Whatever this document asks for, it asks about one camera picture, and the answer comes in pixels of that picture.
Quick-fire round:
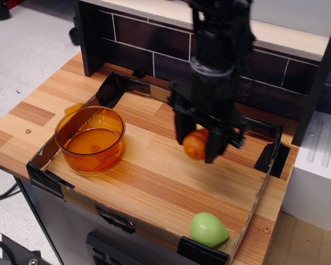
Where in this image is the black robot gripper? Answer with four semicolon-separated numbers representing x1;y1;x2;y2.
168;60;249;163

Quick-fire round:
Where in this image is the black office chair caster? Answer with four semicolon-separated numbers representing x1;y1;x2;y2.
68;17;80;46

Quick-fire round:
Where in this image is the dark brick pattern backsplash panel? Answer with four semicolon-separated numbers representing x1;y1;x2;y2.
74;0;331;147

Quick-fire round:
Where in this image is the cardboard fence with black tape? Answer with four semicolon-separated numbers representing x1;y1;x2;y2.
27;73;286;264

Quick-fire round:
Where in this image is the green plastic toy pear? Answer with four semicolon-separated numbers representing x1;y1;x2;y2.
190;212;229;247

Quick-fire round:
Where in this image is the black cable on floor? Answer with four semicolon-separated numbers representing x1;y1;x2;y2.
0;116;19;204

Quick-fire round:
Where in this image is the white grooved side unit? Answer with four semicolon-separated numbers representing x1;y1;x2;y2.
282;112;331;231

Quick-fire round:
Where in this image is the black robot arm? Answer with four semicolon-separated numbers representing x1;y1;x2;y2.
168;1;255;163

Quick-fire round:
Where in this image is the yellow plastic toy potato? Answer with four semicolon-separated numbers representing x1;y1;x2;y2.
196;124;204;130

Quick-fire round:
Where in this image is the transparent orange plastic pot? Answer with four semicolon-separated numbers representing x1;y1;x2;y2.
54;103;126;172

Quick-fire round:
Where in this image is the orange plastic toy carrot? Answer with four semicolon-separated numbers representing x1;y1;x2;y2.
183;129;209;161

